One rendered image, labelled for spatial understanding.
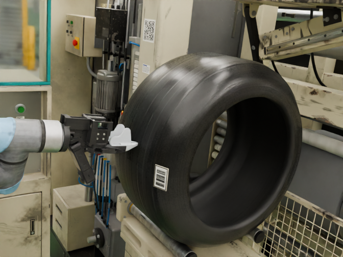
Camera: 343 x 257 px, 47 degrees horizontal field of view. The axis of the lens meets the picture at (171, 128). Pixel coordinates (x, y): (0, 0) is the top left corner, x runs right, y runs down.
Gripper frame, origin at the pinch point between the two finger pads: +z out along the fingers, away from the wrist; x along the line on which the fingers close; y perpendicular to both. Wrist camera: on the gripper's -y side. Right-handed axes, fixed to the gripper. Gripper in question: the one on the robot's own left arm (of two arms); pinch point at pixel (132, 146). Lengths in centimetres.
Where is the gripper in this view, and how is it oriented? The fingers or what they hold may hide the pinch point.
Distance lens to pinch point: 103.7
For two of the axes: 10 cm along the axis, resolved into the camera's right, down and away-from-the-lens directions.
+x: -5.5, -2.9, 7.9
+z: 8.1, 0.4, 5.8
